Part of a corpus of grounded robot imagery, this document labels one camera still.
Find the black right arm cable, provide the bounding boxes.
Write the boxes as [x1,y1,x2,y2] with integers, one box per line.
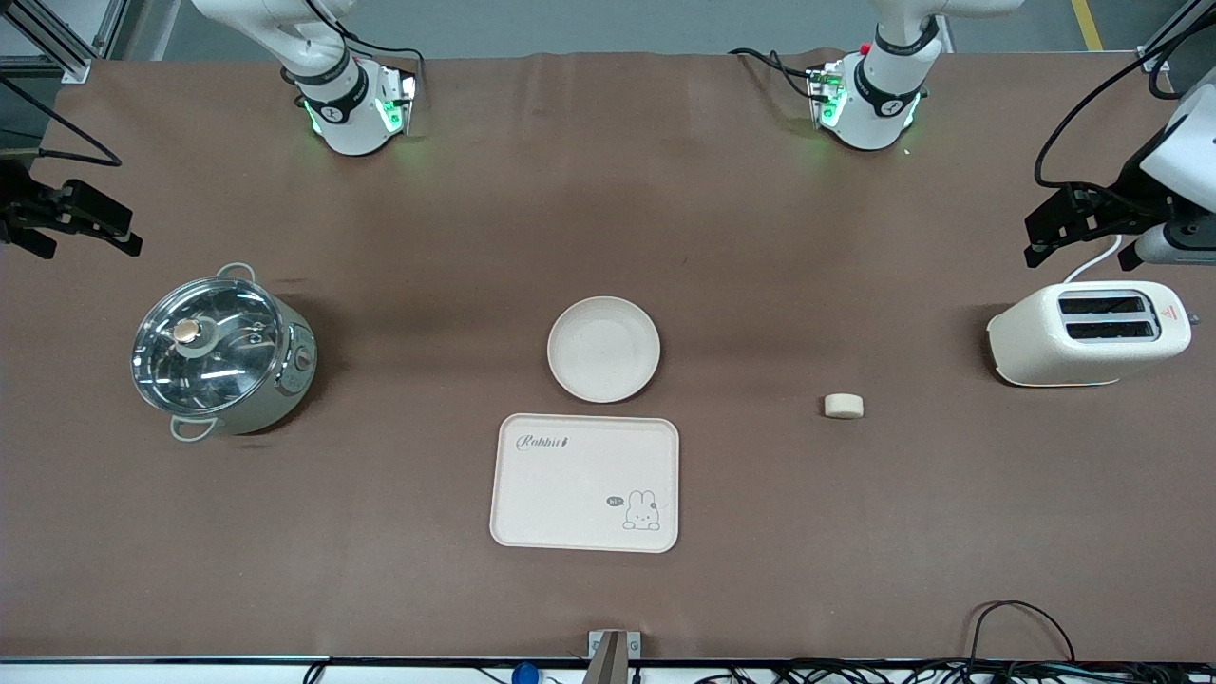
[0,76,123,168]

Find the round beige plate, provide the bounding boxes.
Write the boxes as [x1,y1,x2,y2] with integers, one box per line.
[547,296,661,404]

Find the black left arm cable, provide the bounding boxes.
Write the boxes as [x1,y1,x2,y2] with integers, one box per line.
[1034,14,1216,188]

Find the white toaster power cable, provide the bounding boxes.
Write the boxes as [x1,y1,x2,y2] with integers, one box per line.
[1062,236,1124,284]

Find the pale green electric cooking pot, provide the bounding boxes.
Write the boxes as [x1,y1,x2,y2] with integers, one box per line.
[131,263,317,443]

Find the black base power cable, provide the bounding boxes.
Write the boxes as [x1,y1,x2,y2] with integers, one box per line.
[730,47,820,101]

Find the black cable bundle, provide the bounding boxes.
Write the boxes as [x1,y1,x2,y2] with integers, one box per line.
[693,660,1216,684]

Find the green lit base module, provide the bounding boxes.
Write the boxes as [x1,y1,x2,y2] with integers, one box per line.
[375,65,421,136]
[807,59,848,129]

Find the brown table mat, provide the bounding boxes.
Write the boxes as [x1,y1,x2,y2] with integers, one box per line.
[0,52,1216,662]

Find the cream two-slot toaster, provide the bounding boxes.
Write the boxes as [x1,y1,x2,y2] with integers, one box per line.
[986,280,1200,388]

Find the beige rabbit print tray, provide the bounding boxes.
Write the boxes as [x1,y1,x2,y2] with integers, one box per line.
[489,413,681,554]

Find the aluminium frame profile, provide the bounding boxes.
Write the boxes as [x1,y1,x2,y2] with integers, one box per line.
[1135,0,1216,72]
[0,0,129,85]

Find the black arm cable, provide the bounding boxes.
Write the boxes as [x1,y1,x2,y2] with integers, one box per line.
[0,76,123,168]
[1034,14,1216,188]

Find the glass pot lid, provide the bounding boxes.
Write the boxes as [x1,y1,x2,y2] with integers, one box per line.
[131,275,284,417]

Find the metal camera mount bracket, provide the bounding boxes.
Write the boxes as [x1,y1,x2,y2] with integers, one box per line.
[587,630,641,684]

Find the black looped cable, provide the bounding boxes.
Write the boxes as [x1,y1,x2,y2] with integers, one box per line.
[967,600,1076,666]

